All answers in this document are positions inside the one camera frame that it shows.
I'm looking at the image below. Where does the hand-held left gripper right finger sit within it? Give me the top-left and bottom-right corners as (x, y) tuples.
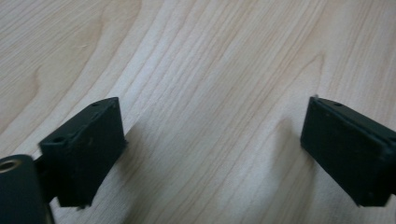
(300, 95), (396, 208)

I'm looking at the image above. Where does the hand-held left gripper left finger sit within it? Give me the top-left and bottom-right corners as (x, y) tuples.
(37, 96), (129, 209)

